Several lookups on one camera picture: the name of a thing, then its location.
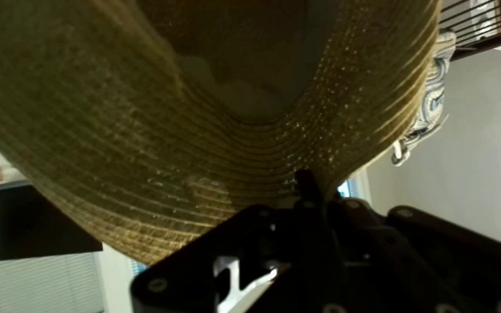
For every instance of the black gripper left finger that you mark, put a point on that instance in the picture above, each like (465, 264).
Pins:
(303, 184)

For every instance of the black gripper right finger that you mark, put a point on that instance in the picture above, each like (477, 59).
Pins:
(412, 248)

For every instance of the brown straw hat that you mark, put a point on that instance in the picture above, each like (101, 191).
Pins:
(117, 132)

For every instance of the black metal shelf rack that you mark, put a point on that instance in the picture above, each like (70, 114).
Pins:
(482, 22)

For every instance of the grey patterned sneaker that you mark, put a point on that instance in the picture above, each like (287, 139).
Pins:
(430, 97)

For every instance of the black flat screen monitor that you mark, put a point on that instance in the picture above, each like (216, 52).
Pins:
(42, 222)

